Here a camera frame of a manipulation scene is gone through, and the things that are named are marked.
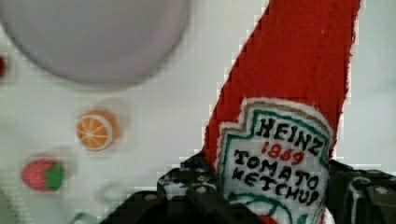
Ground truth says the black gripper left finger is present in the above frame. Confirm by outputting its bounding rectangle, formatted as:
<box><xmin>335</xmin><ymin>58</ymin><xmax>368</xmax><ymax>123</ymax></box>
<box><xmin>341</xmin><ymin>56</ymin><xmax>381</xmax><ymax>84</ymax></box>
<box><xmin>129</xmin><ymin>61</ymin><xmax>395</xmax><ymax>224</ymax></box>
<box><xmin>100</xmin><ymin>152</ymin><xmax>264</xmax><ymax>224</ymax></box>

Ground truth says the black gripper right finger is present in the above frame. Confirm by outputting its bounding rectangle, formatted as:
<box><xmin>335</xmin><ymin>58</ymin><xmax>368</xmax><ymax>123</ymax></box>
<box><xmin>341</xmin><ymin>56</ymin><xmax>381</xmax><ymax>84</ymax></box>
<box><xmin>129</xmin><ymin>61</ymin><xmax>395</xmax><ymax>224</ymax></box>
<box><xmin>326</xmin><ymin>160</ymin><xmax>396</xmax><ymax>224</ymax></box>

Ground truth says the red plush ketchup bottle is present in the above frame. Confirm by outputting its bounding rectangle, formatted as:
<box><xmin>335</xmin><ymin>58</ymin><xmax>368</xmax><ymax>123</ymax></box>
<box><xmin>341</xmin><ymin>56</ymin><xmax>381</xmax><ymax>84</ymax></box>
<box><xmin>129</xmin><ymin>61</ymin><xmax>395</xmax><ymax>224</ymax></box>
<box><xmin>204</xmin><ymin>0</ymin><xmax>361</xmax><ymax>224</ymax></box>

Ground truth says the grey round plate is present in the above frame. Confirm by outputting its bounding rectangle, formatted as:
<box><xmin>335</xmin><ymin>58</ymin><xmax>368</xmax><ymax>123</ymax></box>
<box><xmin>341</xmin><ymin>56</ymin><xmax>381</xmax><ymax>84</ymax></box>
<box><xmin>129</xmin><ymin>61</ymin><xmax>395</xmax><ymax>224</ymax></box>
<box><xmin>1</xmin><ymin>0</ymin><xmax>190</xmax><ymax>84</ymax></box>

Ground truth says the orange slice toy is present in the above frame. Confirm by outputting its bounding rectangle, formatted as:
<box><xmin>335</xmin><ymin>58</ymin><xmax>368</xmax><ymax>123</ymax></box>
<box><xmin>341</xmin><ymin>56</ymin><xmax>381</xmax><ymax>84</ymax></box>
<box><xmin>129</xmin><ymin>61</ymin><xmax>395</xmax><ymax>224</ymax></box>
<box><xmin>76</xmin><ymin>110</ymin><xmax>120</xmax><ymax>151</ymax></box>

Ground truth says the red strawberry toy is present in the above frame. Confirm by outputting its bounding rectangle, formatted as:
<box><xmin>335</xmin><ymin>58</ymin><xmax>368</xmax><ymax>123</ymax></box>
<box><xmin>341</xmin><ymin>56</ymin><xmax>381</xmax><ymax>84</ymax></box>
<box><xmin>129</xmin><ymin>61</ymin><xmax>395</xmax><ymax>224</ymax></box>
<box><xmin>21</xmin><ymin>159</ymin><xmax>65</xmax><ymax>192</ymax></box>

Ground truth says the red tomato toy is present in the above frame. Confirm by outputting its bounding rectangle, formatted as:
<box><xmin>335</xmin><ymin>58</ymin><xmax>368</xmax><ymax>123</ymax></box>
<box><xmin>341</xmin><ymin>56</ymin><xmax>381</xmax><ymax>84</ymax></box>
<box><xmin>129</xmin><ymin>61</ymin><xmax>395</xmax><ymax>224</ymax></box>
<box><xmin>0</xmin><ymin>56</ymin><xmax>7</xmax><ymax>77</ymax></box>

